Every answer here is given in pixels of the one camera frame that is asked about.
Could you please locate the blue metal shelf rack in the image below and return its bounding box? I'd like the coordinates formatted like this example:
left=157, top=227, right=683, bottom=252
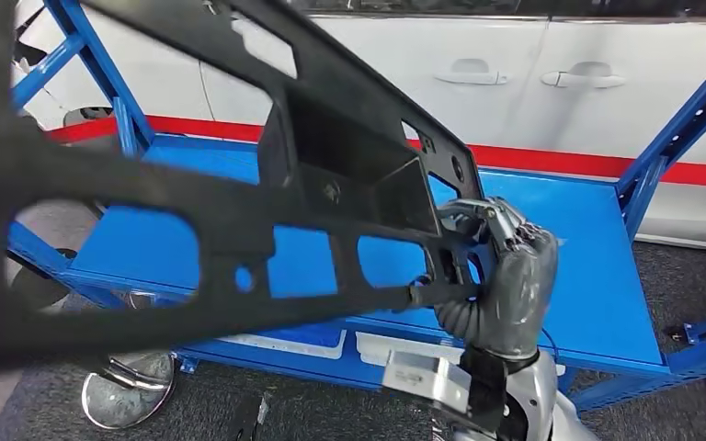
left=6, top=0, right=706, bottom=397

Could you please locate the black plastic car panel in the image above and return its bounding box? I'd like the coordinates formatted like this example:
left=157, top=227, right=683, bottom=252
left=0, top=0, right=489, bottom=379

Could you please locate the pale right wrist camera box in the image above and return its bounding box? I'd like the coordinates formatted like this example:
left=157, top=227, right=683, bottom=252
left=381, top=349, right=473, bottom=421

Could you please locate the translucent white plastic bin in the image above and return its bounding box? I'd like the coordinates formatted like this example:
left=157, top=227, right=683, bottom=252
left=356, top=331, right=470, bottom=368

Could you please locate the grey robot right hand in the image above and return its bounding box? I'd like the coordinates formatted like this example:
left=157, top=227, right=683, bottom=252
left=438, top=196, right=562, bottom=360

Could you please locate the chrome stanchion post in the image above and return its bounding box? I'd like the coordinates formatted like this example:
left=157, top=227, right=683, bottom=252
left=80, top=349, right=177, bottom=432

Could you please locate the thin black pole stand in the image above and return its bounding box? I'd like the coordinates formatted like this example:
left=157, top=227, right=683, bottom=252
left=10, top=246, right=81, bottom=312

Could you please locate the white car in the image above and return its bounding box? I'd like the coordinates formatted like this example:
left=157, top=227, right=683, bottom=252
left=11, top=0, right=706, bottom=254

